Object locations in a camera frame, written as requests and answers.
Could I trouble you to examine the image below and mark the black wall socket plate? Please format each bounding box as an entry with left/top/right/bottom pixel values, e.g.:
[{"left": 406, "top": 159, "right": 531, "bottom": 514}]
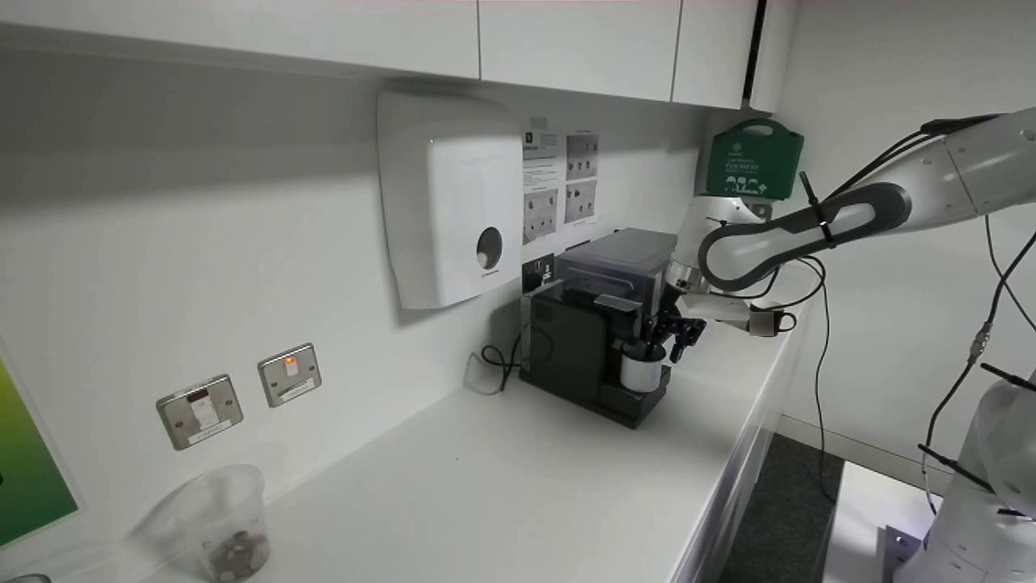
[{"left": 517, "top": 251, "right": 561, "bottom": 295}]

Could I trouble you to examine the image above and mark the green first aid box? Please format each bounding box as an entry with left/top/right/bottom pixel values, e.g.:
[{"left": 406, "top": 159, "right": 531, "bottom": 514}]
[{"left": 704, "top": 116, "right": 810, "bottom": 205}]

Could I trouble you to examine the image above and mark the black coffee maker cable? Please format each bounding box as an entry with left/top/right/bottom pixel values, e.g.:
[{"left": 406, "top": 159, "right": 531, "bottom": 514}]
[{"left": 462, "top": 329, "right": 529, "bottom": 399}]

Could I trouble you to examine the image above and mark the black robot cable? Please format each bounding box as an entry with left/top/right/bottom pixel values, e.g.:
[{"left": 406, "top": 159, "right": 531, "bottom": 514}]
[{"left": 754, "top": 116, "right": 1036, "bottom": 514}]

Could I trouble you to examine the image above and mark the instruction poster with text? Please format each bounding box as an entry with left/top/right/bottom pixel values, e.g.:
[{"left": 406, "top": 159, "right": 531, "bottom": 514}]
[{"left": 523, "top": 126, "right": 566, "bottom": 247}]

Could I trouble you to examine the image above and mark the white enamel cup blue rim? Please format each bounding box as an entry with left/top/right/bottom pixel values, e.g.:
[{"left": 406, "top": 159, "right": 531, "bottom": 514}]
[{"left": 616, "top": 341, "right": 673, "bottom": 399}]

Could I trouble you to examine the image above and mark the white base cabinet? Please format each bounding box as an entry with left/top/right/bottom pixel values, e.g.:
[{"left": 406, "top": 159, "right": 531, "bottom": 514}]
[{"left": 667, "top": 310, "right": 830, "bottom": 583}]

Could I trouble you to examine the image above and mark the dark mug with handle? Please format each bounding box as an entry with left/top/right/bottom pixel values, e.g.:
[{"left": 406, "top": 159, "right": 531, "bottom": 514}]
[{"left": 749, "top": 304, "right": 800, "bottom": 341}]

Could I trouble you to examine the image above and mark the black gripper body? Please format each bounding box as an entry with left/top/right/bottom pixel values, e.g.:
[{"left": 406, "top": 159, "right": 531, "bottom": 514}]
[{"left": 652, "top": 290, "right": 711, "bottom": 351}]

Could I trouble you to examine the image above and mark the white wall cabinet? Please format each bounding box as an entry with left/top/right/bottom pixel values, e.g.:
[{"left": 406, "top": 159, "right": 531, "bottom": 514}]
[{"left": 0, "top": 0, "right": 804, "bottom": 116}]

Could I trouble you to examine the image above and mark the white wall dispenser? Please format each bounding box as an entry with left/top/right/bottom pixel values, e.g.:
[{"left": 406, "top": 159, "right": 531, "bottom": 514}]
[{"left": 376, "top": 90, "right": 529, "bottom": 318}]

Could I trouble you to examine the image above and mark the clear drinking glass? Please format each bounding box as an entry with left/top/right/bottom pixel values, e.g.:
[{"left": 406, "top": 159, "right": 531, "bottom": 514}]
[{"left": 128, "top": 463, "right": 271, "bottom": 583}]

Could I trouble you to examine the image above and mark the black coffee maker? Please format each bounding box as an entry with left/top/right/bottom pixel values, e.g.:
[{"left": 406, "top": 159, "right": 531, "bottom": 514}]
[{"left": 516, "top": 281, "right": 677, "bottom": 434}]

